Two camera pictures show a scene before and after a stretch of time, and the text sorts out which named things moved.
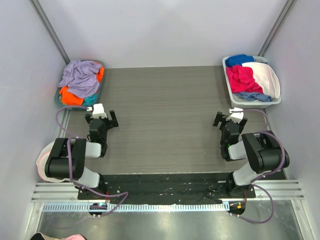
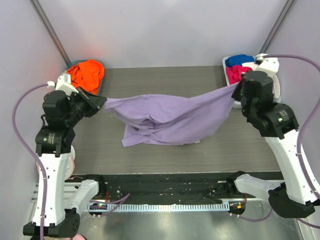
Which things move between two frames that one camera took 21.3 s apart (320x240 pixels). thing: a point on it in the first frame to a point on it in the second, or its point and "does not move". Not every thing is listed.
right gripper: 222,120 to 238,91
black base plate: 165,187 does not move
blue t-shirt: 237,60 does not move
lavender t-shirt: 80,78 to 155,120
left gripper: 110,121 to 90,101
